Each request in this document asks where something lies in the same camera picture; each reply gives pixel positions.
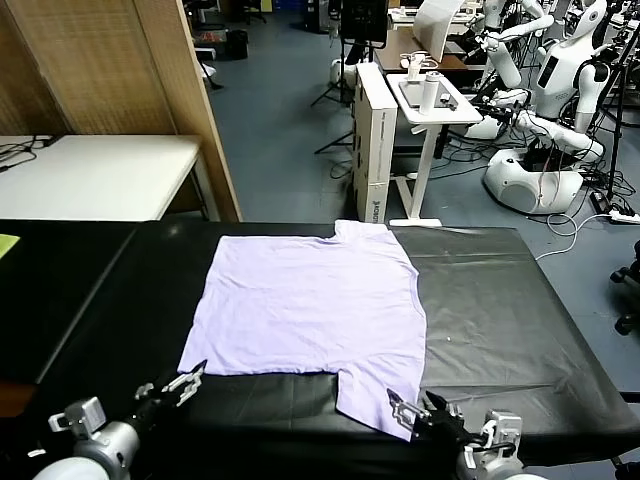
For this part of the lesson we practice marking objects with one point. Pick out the white power strip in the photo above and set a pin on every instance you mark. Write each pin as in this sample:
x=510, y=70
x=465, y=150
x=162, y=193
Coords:
x=625, y=216

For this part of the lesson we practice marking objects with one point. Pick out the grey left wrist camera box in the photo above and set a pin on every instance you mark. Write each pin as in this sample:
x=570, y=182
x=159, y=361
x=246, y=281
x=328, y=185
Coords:
x=87, y=412

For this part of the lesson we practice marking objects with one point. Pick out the matte black table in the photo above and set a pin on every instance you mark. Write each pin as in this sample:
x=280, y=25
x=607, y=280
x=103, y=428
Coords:
x=50, y=300

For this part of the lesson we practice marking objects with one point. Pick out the wooden woven partition screen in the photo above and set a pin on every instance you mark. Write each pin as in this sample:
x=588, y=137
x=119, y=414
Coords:
x=100, y=60

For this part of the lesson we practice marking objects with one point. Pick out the black panel on stand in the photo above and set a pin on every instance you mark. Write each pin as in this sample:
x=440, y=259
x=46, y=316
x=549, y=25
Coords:
x=362, y=20

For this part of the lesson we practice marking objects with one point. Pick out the tall white cardboard box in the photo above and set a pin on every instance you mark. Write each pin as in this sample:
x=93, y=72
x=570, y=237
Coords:
x=375, y=150

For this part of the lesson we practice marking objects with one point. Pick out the brown wooden desk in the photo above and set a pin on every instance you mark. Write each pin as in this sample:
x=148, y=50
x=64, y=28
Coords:
x=395, y=50

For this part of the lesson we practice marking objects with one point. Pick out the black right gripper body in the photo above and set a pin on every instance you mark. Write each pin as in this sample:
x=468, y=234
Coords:
x=450, y=431

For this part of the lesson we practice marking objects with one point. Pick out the grey tablet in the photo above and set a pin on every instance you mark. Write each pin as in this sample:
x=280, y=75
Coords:
x=410, y=92

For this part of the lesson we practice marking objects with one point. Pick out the lavender t-shirt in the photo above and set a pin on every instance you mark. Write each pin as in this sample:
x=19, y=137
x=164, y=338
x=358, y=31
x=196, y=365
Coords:
x=310, y=300

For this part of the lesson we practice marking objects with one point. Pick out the black plastic table cover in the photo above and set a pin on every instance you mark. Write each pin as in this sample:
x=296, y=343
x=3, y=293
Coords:
x=500, y=310

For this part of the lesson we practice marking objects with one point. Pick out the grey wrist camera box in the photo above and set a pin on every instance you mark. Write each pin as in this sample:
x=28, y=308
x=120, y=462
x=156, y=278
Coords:
x=87, y=412
x=502, y=427

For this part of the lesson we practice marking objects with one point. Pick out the small black device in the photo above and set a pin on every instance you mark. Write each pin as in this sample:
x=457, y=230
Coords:
x=446, y=99

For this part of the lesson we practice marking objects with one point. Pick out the black light stand tripod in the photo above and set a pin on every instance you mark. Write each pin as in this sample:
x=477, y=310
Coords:
x=343, y=75

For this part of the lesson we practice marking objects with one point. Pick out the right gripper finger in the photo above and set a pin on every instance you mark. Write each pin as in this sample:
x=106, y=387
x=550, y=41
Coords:
x=407, y=415
x=439, y=406

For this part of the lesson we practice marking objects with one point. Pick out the white small stand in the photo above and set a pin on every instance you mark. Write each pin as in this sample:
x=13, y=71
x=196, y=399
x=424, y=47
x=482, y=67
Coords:
x=413, y=70

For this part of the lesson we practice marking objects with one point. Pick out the white standing desk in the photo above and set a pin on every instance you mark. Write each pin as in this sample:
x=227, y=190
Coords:
x=425, y=165

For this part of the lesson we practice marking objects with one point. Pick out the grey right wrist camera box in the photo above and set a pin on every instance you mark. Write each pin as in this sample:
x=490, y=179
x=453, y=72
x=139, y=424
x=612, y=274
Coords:
x=502, y=427

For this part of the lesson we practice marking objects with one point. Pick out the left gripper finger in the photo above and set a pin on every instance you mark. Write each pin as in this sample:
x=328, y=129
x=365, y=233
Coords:
x=187, y=392
x=172, y=385

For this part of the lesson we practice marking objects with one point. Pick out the white curved sheet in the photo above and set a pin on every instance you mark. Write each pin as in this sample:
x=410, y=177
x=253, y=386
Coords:
x=435, y=30

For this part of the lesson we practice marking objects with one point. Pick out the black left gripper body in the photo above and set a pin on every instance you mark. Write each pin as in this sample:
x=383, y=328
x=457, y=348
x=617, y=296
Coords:
x=150, y=411

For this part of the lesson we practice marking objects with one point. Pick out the black tall tripod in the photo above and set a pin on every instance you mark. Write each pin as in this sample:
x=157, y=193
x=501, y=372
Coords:
x=616, y=130

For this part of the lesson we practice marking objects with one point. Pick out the black office chair base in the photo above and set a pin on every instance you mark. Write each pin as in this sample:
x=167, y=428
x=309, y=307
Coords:
x=627, y=280

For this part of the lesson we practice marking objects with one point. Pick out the yellow-green paper sheet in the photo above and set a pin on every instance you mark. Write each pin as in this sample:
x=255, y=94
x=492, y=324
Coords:
x=7, y=245

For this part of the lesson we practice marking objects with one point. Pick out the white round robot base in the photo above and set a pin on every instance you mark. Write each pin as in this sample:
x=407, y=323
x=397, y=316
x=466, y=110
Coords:
x=336, y=70

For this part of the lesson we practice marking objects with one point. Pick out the white rectangular table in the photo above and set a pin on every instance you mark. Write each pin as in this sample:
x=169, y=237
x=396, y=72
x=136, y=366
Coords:
x=100, y=175

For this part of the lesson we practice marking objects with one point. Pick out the white humanoid robot on base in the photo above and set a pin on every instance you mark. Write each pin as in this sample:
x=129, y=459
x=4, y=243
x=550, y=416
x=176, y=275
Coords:
x=560, y=75

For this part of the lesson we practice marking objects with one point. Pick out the black waste bin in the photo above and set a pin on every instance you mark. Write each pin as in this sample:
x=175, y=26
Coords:
x=237, y=45

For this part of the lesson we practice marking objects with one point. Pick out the white robot with raised arm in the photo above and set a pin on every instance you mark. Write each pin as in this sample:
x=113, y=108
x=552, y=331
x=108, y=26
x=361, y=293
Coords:
x=505, y=65

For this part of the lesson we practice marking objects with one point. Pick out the white tall bottle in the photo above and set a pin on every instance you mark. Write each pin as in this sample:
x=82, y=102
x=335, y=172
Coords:
x=429, y=95

